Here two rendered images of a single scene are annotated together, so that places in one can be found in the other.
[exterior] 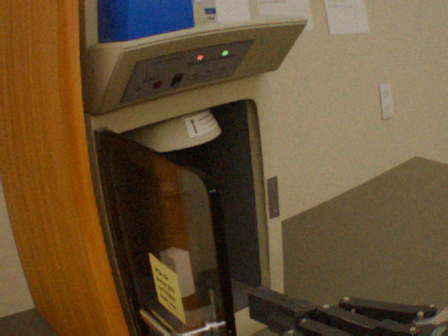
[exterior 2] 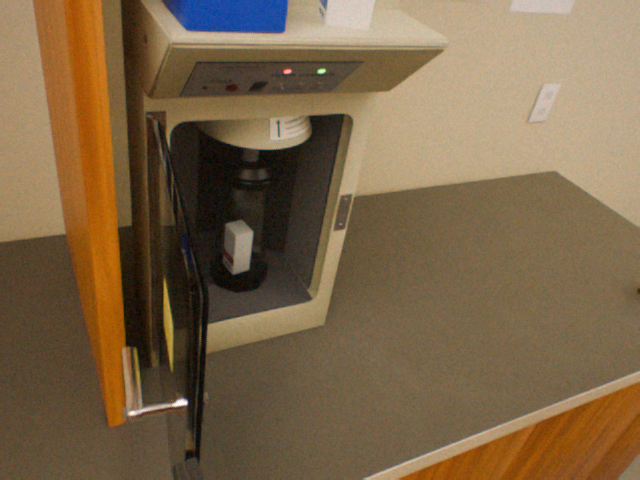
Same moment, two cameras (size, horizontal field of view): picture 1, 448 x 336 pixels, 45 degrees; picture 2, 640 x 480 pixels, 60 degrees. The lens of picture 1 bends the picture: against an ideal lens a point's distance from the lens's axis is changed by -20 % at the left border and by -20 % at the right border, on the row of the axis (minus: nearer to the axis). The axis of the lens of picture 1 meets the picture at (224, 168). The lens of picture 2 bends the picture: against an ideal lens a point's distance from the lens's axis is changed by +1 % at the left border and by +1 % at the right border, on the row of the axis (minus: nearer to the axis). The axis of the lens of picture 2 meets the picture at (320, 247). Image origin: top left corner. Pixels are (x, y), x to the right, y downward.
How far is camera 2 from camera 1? 0.29 m
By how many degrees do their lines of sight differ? 19
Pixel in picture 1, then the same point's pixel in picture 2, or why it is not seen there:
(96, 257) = (103, 262)
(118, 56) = (165, 49)
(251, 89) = (352, 105)
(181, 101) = (266, 103)
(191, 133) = (273, 135)
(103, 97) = (154, 85)
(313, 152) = (427, 138)
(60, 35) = not seen: outside the picture
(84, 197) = (100, 201)
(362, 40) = (551, 24)
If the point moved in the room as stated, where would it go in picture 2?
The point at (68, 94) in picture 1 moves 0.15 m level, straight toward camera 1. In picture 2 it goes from (83, 78) to (27, 157)
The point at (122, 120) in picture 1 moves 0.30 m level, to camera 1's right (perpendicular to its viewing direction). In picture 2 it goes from (188, 108) to (434, 164)
